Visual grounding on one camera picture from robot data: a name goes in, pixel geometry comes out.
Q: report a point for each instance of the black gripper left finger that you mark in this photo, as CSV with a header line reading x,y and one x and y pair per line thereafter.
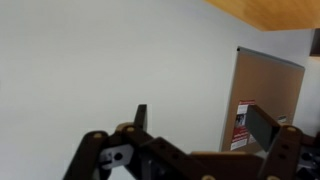
x,y
131,147

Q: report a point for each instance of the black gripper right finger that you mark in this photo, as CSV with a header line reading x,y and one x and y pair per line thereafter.
x,y
291,154

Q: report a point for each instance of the red and white poster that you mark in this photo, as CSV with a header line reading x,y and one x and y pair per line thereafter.
x,y
241,136

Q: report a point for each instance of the cork notice board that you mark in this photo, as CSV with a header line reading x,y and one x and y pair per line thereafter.
x,y
273,83

